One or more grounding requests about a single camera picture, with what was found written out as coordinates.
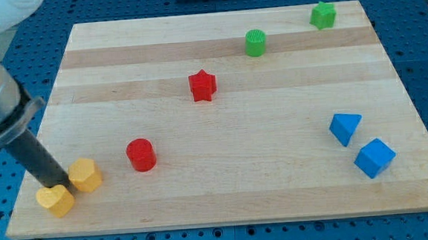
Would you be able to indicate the red star block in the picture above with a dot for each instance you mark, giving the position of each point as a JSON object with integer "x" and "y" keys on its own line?
{"x": 202, "y": 85}

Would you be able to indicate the wooden board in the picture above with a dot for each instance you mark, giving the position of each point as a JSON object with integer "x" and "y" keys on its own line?
{"x": 260, "y": 151}

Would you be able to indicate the red cylinder block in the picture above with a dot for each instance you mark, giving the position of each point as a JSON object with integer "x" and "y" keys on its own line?
{"x": 141, "y": 155}

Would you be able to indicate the green cylinder block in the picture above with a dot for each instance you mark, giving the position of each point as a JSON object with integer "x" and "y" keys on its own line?
{"x": 255, "y": 42}

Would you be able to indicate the blue triangular prism block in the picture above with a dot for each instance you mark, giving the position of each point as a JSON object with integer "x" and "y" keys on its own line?
{"x": 343, "y": 126}

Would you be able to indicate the yellow hexagon block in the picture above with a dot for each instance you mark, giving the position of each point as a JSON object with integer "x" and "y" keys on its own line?
{"x": 85, "y": 175}

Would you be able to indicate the green star block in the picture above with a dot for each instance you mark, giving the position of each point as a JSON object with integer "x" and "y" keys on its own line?
{"x": 323, "y": 15}

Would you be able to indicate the blue cube block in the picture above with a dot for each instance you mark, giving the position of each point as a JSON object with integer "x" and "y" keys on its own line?
{"x": 374, "y": 158}

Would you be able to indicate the yellow heart block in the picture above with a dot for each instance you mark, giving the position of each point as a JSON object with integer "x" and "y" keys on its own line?
{"x": 57, "y": 200}

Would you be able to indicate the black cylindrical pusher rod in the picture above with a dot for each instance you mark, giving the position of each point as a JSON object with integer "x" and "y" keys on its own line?
{"x": 36, "y": 159}

